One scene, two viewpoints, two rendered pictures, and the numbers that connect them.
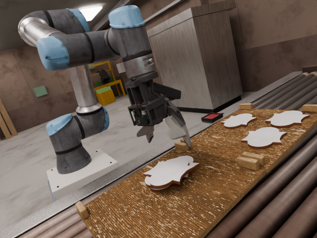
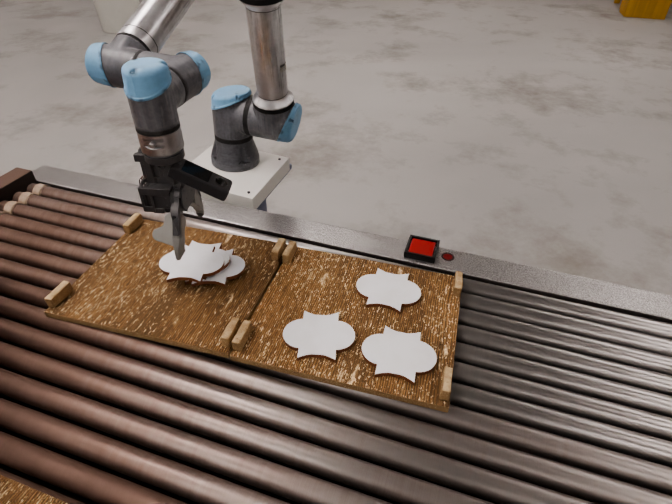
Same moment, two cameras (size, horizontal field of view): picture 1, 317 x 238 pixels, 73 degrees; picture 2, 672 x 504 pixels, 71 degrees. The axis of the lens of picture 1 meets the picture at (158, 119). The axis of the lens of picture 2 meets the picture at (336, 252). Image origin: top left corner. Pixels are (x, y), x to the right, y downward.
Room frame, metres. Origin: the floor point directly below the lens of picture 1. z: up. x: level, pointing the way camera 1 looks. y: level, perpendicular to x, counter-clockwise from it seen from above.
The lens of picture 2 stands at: (0.23, -0.78, 1.65)
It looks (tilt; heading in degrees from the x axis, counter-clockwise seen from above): 39 degrees down; 47
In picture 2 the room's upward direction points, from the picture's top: 1 degrees clockwise
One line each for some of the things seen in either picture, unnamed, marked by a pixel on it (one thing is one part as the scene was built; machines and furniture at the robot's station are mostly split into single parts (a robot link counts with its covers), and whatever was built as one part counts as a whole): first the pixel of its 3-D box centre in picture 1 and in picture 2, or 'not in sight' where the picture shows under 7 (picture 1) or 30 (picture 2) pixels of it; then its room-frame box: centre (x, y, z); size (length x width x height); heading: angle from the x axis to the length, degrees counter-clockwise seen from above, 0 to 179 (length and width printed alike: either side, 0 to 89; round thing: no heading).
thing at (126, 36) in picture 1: (129, 34); (152, 95); (0.54, 0.01, 1.35); 0.09 x 0.08 x 0.11; 32
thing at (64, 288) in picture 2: not in sight; (59, 294); (0.30, 0.13, 0.95); 0.06 x 0.02 x 0.03; 33
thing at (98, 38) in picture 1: (107, 45); (173, 76); (0.62, 0.07, 1.35); 0.11 x 0.11 x 0.08; 32
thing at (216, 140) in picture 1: (249, 131); (356, 315); (0.74, -0.31, 0.93); 0.41 x 0.35 x 0.02; 122
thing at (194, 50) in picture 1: (197, 62); not in sight; (4.55, -1.12, 0.92); 1.45 x 1.10 x 1.83; 28
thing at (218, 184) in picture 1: (165, 193); (177, 277); (0.52, 0.04, 0.93); 0.41 x 0.35 x 0.02; 123
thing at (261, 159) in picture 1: (253, 158); (242, 335); (0.52, -0.22, 0.95); 0.06 x 0.02 x 0.03; 32
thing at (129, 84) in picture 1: (148, 99); (166, 178); (0.53, 0.01, 1.19); 0.09 x 0.08 x 0.12; 133
